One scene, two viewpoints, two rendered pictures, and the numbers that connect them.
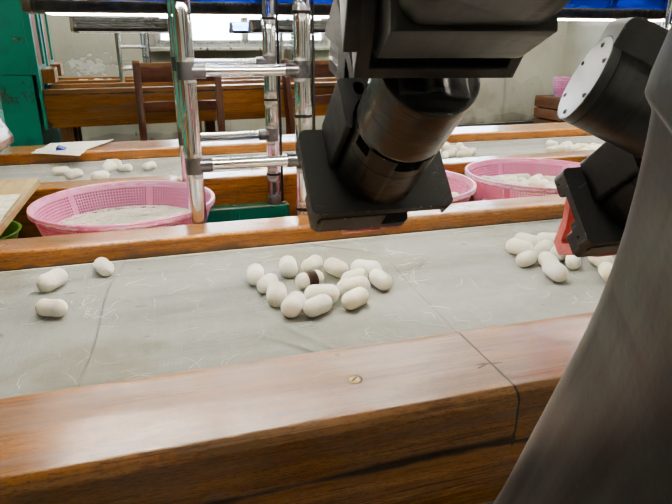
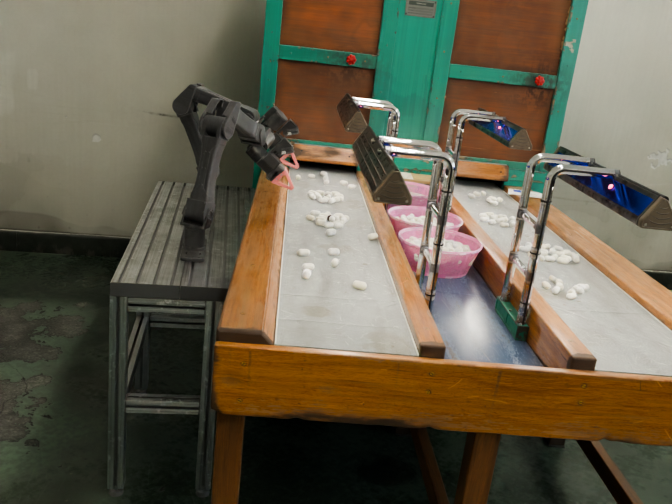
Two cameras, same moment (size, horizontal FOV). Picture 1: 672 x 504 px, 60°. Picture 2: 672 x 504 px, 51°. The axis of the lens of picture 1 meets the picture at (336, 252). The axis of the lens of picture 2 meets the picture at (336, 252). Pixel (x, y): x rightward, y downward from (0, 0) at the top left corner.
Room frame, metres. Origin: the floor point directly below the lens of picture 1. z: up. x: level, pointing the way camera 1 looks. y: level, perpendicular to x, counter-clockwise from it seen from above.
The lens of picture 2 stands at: (1.18, -2.53, 1.37)
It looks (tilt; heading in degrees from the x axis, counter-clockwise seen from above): 18 degrees down; 102
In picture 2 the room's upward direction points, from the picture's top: 7 degrees clockwise
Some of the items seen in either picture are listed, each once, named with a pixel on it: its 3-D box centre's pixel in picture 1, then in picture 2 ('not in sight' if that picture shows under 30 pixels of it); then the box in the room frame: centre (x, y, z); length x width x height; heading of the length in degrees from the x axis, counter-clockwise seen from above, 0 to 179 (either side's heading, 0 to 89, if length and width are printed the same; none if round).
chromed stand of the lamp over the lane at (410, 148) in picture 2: not in sight; (401, 232); (0.99, -0.84, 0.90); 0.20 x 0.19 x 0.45; 106
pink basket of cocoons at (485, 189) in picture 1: (535, 196); (437, 253); (1.06, -0.37, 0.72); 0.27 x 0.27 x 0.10
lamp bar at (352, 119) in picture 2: not in sight; (351, 110); (0.64, 0.08, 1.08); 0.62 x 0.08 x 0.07; 106
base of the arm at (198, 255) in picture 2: not in sight; (194, 238); (0.34, -0.62, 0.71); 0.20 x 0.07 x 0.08; 111
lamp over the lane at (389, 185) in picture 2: not in sight; (378, 158); (0.91, -0.85, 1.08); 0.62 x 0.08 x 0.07; 106
